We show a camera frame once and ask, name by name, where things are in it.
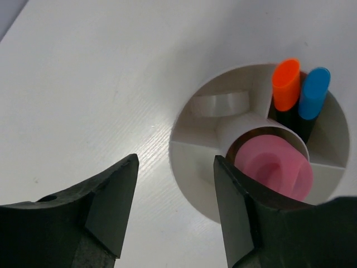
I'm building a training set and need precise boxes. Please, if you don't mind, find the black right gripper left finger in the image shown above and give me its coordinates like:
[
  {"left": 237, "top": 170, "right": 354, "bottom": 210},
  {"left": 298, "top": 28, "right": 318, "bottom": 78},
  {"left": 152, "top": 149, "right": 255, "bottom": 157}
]
[{"left": 1, "top": 154, "right": 139, "bottom": 267}]

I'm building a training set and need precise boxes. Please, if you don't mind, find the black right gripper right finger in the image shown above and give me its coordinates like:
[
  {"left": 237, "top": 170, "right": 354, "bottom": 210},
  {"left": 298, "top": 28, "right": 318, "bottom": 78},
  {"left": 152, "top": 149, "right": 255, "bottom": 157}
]
[{"left": 214, "top": 155, "right": 356, "bottom": 267}]

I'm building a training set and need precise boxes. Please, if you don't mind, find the pink capped marker tube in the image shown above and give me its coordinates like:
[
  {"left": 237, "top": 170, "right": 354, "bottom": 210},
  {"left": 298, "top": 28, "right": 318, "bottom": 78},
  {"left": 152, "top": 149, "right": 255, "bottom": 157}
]
[{"left": 226, "top": 127, "right": 313, "bottom": 201}]

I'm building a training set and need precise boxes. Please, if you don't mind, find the clear tape roll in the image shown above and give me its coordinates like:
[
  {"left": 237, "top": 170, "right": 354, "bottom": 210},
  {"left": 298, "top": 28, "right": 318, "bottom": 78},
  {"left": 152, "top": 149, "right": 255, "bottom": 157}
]
[{"left": 190, "top": 90, "right": 250, "bottom": 118}]

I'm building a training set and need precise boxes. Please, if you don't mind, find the orange highlighter cap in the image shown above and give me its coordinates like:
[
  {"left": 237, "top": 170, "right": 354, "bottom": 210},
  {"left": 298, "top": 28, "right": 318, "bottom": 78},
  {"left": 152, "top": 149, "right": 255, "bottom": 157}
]
[{"left": 272, "top": 58, "right": 300, "bottom": 112}]

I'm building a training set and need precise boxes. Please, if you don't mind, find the blue highlighter cap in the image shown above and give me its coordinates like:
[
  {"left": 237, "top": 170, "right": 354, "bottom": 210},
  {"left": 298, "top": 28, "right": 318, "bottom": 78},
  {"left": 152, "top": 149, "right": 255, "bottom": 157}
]
[{"left": 298, "top": 67, "right": 331, "bottom": 120}]

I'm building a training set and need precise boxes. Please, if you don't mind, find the black blue highlighter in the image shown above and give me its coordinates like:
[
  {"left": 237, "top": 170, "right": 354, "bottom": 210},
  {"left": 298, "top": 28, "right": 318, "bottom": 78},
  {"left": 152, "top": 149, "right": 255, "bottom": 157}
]
[{"left": 296, "top": 116, "right": 317, "bottom": 143}]

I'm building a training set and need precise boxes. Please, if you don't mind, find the black orange highlighter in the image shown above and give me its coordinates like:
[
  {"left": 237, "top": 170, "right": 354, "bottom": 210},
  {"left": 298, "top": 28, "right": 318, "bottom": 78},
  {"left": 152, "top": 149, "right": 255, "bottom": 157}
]
[{"left": 276, "top": 107, "right": 298, "bottom": 131}]

